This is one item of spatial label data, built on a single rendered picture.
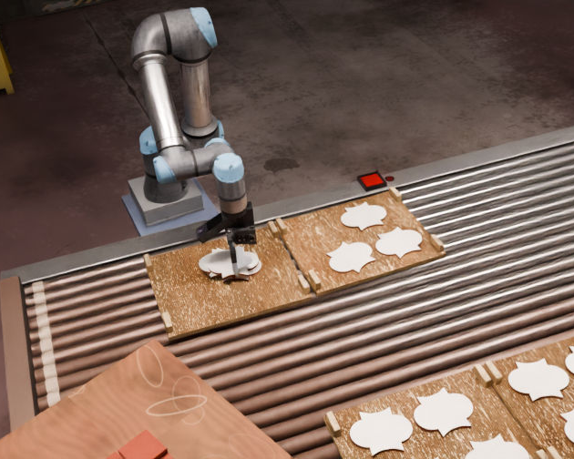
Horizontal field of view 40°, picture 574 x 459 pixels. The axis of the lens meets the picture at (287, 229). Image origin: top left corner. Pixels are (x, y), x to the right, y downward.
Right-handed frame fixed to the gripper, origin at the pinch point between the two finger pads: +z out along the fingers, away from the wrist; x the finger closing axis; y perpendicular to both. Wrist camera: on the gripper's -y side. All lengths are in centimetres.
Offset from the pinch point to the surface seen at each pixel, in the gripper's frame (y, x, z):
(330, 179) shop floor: 59, 170, 97
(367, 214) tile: 43.6, 16.6, 2.3
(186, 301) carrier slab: -14.5, -10.3, 3.1
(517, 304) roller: 75, -28, 5
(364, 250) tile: 38.8, -0.4, 2.2
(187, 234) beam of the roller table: -13.0, 22.7, 5.3
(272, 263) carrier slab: 11.5, 0.7, 3.1
